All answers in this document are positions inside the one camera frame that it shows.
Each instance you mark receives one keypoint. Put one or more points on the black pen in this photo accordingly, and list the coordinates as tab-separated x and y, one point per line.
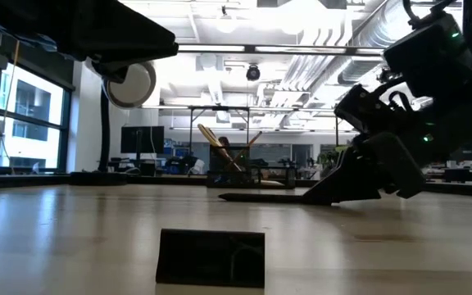
260	198

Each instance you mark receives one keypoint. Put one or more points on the black metal rig frame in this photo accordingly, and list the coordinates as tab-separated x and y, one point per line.
219	108

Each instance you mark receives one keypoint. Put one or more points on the black desk lamp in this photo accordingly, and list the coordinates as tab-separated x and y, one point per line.
137	88

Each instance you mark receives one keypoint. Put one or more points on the silver ventilation duct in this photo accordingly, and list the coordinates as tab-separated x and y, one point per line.
363	61

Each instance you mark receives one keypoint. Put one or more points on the person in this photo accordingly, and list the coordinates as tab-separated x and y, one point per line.
223	142

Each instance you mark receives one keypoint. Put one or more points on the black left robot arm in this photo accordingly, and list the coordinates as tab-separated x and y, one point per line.
76	24

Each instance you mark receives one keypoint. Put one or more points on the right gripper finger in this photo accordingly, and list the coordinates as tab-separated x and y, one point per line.
346	184

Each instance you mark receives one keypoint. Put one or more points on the black computer monitor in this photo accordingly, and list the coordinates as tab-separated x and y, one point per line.
142	139
471	153

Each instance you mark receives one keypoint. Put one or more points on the orange pencil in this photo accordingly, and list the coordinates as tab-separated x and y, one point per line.
252	141

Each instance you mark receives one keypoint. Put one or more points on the black binder clip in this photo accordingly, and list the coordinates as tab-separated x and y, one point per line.
211	258

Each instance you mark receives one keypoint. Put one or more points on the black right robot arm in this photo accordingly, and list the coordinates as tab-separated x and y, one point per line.
457	82

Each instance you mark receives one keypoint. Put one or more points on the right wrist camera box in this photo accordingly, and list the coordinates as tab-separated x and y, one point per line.
361	108

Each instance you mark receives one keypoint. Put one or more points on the black mesh desk organizer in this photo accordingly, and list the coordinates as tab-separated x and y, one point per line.
269	174

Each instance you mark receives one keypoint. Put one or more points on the large glass window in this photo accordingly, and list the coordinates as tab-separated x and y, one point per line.
31	114

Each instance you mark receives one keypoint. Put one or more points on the black overhead camera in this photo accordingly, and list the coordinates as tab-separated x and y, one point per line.
253	73

